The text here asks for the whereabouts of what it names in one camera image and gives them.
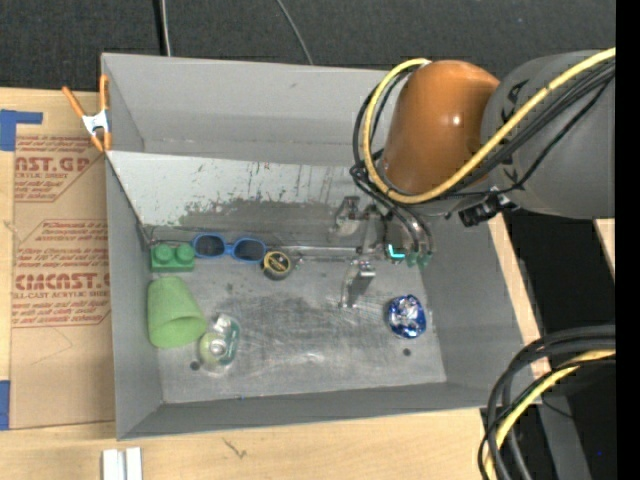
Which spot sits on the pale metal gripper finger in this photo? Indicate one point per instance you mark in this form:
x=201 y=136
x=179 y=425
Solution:
x=343 y=219
x=356 y=284

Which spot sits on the blue and white crumpled packet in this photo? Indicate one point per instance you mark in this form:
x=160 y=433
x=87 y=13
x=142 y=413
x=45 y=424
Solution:
x=407 y=316

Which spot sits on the grey metal bin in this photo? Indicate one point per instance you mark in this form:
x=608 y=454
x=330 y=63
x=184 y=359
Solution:
x=300 y=318

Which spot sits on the black and yellow tape measure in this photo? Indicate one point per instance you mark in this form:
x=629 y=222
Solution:
x=276 y=265

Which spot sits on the blue sunglasses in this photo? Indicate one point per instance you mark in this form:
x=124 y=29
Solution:
x=229 y=248

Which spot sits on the clear packet with green ball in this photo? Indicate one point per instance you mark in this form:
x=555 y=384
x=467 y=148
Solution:
x=220 y=344

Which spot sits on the green toy brick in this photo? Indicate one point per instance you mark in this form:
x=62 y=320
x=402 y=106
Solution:
x=172 y=258

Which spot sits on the green plastic cup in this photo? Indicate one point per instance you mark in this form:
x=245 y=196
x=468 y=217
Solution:
x=172 y=313

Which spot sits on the brown cardboard board red print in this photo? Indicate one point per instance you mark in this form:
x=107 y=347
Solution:
x=60 y=248

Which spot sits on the black cylinder on white bracket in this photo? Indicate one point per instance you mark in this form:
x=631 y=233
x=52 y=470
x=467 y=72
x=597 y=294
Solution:
x=479 y=212

